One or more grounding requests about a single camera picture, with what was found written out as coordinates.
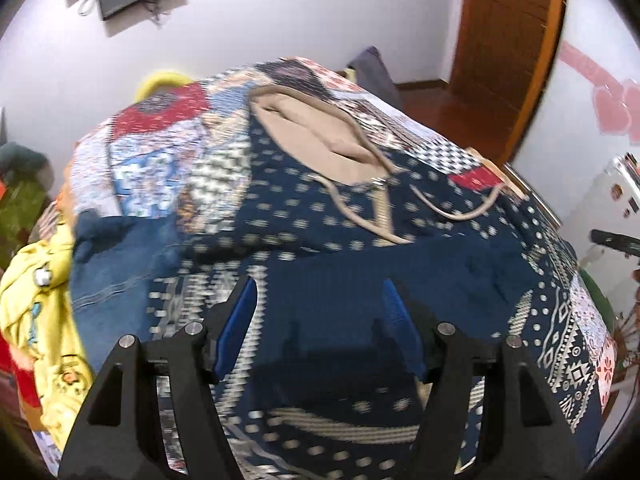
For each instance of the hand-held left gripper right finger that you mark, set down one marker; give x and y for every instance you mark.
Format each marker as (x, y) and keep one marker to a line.
(399, 320)

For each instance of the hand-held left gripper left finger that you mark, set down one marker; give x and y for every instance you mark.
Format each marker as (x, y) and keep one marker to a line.
(241, 310)

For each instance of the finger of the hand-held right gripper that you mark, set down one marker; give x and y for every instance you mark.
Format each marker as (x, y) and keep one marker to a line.
(612, 241)

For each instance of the white appliance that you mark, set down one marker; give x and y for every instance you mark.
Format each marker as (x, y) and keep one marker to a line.
(607, 195)

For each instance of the yellow printed garment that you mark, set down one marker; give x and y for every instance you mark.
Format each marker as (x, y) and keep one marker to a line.
(35, 300)

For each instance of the striped bed sheet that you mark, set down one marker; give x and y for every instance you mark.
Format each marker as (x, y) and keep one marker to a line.
(45, 222)

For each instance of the brown wooden door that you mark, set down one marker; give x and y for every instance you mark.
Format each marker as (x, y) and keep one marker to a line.
(505, 35)

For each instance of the red cloth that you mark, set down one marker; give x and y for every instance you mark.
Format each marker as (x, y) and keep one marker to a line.
(17, 375)

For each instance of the yellow pillow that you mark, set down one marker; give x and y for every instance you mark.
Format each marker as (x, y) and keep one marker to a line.
(160, 81)

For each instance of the grey pillow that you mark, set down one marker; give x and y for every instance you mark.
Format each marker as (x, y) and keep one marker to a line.
(375, 77)

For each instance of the green cloth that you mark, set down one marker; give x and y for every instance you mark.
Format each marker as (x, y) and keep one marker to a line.
(22, 195)

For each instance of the pink heart wall decoration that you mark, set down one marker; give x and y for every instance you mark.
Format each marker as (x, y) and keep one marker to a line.
(607, 102)

